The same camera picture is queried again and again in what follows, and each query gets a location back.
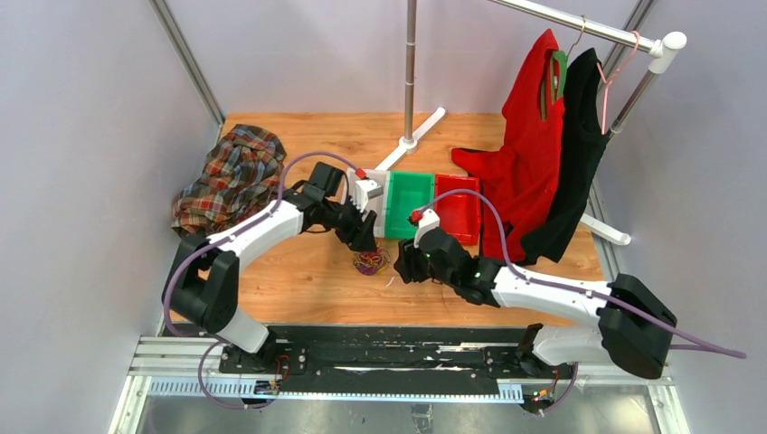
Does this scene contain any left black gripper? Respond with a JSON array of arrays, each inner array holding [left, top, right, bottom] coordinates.
[[323, 194, 378, 252]]

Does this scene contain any coloured wire bundle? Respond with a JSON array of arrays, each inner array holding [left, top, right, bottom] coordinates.
[[351, 248, 393, 277]]

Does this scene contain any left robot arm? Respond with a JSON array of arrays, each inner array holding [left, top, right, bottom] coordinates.
[[161, 162, 383, 373]]

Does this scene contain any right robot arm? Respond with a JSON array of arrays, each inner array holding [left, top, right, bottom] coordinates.
[[394, 228, 677, 380]]

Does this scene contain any white plastic bin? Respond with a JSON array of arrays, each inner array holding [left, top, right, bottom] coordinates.
[[342, 168, 391, 238]]

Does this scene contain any green plastic bin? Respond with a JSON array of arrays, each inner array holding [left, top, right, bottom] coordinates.
[[384, 171, 435, 239]]

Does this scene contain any red plastic bin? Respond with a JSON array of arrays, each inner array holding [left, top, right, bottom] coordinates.
[[434, 174, 482, 246]]

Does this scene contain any plaid flannel shirt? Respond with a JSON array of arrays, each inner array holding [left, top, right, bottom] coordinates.
[[171, 124, 287, 238]]

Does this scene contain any red shirt on hanger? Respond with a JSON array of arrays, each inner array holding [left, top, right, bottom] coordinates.
[[450, 29, 564, 262]]

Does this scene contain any black shirt on hanger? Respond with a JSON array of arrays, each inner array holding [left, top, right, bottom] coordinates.
[[519, 48, 609, 266]]

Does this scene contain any green hanger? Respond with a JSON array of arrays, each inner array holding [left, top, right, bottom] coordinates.
[[539, 51, 568, 120]]

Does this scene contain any pink hanger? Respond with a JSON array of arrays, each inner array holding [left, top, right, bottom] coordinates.
[[596, 30, 641, 136]]

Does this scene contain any metal clothes rack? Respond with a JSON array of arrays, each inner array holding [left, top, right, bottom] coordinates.
[[374, 0, 688, 247]]

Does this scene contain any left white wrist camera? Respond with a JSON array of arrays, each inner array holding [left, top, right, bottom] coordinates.
[[350, 178, 384, 212]]

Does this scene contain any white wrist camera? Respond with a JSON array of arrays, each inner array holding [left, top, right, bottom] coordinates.
[[350, 178, 384, 212], [410, 208, 440, 249]]

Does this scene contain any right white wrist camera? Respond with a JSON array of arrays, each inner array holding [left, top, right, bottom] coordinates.
[[410, 208, 440, 249]]

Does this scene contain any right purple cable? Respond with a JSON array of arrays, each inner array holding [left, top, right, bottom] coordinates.
[[410, 188, 748, 416]]

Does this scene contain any purple cable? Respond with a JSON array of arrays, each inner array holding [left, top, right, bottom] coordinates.
[[410, 188, 748, 416], [163, 150, 368, 412]]

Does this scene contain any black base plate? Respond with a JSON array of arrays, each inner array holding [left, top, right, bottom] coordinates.
[[218, 325, 573, 396]]

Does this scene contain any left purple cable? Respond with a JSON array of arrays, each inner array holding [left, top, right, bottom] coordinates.
[[163, 150, 368, 412]]

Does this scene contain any aluminium frame rail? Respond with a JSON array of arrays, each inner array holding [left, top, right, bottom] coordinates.
[[148, 0, 226, 128]]

